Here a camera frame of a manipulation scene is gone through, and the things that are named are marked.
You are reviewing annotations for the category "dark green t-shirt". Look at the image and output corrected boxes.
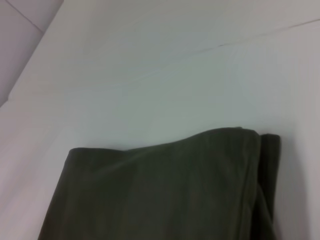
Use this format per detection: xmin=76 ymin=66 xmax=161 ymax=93
xmin=36 ymin=126 xmax=282 ymax=240

